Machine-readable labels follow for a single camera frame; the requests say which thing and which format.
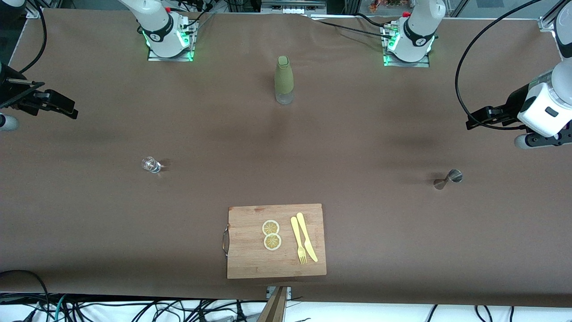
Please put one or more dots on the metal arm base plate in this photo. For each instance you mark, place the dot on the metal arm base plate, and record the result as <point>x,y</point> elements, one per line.
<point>422,64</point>
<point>154,57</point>

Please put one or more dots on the yellow plastic fork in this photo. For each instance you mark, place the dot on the yellow plastic fork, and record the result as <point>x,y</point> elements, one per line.
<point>297,239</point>

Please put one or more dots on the lemon slice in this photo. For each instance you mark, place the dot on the lemon slice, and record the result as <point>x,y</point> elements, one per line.
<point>272,242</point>
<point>270,227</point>

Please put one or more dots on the clear glass shaker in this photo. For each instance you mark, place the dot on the clear glass shaker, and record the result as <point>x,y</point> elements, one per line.
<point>151,165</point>

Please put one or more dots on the orange plastic object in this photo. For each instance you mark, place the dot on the orange plastic object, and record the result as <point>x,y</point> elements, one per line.
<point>380,5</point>

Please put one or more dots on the aluminium frame corner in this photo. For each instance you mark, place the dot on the aluminium frame corner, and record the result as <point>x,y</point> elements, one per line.
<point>33,12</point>
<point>547,22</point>

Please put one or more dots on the steel jigger measuring cup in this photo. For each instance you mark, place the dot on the steel jigger measuring cup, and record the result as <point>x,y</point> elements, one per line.
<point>449,178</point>

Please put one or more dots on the green sleeved glass bottle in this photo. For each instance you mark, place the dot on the green sleeved glass bottle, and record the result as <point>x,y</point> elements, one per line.
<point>283,76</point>

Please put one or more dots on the yellow plastic knife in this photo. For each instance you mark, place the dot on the yellow plastic knife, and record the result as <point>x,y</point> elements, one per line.
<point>306,237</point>

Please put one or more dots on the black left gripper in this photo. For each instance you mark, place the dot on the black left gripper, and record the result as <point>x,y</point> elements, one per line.
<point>515,103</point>

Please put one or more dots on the small metal bracket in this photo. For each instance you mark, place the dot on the small metal bracket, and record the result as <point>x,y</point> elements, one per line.
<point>269,291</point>

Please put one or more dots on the brown table cover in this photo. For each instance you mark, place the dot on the brown table cover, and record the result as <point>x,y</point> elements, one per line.
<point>89,201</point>

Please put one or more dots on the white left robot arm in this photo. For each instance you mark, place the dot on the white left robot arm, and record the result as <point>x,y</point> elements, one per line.
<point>415,49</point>

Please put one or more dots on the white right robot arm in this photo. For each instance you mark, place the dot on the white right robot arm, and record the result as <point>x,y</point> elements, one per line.
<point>167,47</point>

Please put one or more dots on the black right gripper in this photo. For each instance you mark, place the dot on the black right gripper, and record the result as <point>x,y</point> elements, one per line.
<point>13,94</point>

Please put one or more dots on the grey power strip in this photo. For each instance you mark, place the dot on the grey power strip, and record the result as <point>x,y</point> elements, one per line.
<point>292,6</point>

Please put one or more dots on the wooden post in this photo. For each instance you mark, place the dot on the wooden post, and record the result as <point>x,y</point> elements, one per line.
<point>275,308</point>

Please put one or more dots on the wooden cutting board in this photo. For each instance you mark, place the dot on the wooden cutting board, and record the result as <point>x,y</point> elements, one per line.
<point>250,259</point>

